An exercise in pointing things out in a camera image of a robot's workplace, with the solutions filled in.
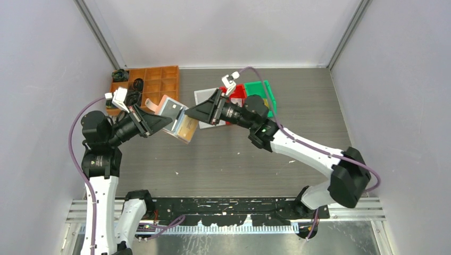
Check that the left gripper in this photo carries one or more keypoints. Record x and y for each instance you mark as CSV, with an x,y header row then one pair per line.
x,y
147,124

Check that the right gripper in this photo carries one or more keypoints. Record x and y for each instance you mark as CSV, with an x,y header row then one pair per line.
x,y
210,111

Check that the pink leather card holder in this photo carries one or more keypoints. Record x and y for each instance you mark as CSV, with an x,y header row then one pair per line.
x,y
182,126

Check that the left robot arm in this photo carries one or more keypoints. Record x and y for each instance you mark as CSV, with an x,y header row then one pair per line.
x,y
100,166

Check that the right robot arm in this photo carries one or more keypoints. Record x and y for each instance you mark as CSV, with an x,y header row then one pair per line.
x,y
347,177

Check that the white plastic bin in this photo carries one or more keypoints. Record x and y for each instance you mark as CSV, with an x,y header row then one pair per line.
x,y
203,98

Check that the red plastic bin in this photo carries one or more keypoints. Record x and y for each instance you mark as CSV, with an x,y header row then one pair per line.
x,y
237,93

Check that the orange compartment tray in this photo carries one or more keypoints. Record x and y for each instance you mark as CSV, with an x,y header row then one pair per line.
x,y
157,82

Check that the green plastic bin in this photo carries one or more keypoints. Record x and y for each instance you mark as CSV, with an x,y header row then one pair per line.
x,y
256,88

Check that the black coiled strap large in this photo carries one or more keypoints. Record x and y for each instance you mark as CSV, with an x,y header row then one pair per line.
x,y
133,97

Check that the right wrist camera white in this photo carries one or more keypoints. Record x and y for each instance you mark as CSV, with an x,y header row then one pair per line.
x,y
229,82

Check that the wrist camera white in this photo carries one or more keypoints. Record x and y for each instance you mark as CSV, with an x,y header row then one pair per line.
x,y
116,99
229,82

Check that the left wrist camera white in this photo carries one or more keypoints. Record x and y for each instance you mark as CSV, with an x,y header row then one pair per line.
x,y
116,99

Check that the black coiled strap small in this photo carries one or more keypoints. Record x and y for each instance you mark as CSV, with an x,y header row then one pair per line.
x,y
137,85

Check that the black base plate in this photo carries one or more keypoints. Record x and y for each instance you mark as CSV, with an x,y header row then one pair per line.
x,y
227,211

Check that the aluminium rail front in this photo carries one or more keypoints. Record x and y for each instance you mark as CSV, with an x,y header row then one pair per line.
x,y
367,209

